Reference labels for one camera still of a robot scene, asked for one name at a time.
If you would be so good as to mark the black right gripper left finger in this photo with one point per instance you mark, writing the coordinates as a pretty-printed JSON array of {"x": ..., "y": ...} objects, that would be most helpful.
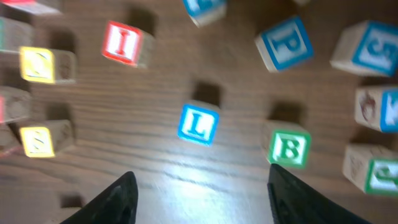
[{"x": 117, "y": 204}]

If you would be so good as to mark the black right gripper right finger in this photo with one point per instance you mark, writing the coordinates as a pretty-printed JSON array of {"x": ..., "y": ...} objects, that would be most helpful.
[{"x": 294, "y": 202}]

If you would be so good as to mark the green B letter block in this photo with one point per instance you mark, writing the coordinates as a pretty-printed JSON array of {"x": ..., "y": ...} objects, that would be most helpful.
[{"x": 285, "y": 143}]

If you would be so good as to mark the green J block right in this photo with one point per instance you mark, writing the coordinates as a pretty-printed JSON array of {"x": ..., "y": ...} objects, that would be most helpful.
[{"x": 371, "y": 168}]

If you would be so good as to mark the yellow S letter block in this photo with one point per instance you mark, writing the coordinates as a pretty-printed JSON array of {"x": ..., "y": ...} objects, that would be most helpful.
[{"x": 46, "y": 139}]

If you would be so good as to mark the blue L letter block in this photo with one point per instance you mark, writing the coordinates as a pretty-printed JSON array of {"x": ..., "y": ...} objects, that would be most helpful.
[{"x": 198, "y": 122}]

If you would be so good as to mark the blue T letter block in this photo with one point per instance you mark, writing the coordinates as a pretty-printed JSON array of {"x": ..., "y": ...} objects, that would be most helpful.
[{"x": 376, "y": 108}]

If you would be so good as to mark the red A letter block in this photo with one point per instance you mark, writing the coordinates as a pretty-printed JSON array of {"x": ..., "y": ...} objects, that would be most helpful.
[{"x": 15, "y": 104}]

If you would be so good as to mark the blue P letter block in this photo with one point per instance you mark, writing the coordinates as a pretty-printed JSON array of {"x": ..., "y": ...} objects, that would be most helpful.
[{"x": 284, "y": 45}]

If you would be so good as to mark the red I letter block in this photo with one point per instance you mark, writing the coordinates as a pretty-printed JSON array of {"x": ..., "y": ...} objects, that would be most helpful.
[{"x": 127, "y": 44}]

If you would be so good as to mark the yellow O block upper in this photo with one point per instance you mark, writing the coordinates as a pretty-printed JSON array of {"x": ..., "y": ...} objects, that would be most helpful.
[{"x": 47, "y": 66}]

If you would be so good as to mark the blue 5 number block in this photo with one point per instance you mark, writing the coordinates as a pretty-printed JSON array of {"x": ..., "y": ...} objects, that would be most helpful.
[{"x": 368, "y": 48}]

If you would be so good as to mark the green Z letter block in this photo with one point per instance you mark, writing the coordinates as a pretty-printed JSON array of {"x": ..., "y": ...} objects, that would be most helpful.
[{"x": 15, "y": 34}]

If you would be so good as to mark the blue 2 number block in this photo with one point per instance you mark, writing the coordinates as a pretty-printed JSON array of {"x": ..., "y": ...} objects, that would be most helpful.
[{"x": 204, "y": 12}]

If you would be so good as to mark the red U letter block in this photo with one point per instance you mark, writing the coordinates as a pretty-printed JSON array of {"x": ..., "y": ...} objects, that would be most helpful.
[{"x": 36, "y": 7}]

